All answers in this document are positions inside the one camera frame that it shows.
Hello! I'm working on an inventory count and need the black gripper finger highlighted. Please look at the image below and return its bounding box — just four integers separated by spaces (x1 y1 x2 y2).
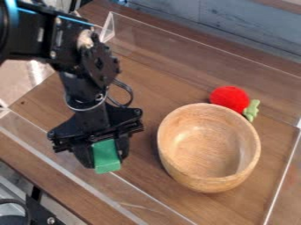
72 143 93 169
115 134 130 160

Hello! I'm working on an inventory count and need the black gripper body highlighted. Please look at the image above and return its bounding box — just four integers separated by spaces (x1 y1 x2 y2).
47 104 143 153

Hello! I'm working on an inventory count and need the green rectangular block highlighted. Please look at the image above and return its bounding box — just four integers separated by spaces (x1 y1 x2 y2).
92 139 122 174

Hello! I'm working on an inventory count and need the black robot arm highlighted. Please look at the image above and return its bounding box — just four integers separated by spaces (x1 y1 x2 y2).
0 0 143 174

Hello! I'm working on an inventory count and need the brown wooden bowl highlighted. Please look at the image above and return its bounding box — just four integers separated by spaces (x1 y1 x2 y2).
156 103 261 193

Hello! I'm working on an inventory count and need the red plush strawberry toy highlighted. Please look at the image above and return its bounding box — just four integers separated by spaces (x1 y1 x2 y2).
209 86 259 122

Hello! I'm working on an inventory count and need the clear acrylic front wall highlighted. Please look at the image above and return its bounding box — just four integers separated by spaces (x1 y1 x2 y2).
0 109 196 225

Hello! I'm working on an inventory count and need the clear acrylic wall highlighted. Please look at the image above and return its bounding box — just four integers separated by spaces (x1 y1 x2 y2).
107 12 301 127
0 109 196 225

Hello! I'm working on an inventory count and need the black clamp with cable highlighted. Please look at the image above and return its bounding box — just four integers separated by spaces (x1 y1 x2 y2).
0 185 67 225

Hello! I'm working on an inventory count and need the clear acrylic corner bracket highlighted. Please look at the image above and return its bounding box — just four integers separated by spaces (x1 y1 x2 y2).
93 12 115 43

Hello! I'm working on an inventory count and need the clear acrylic back wall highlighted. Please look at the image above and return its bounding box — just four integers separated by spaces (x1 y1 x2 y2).
107 12 301 127

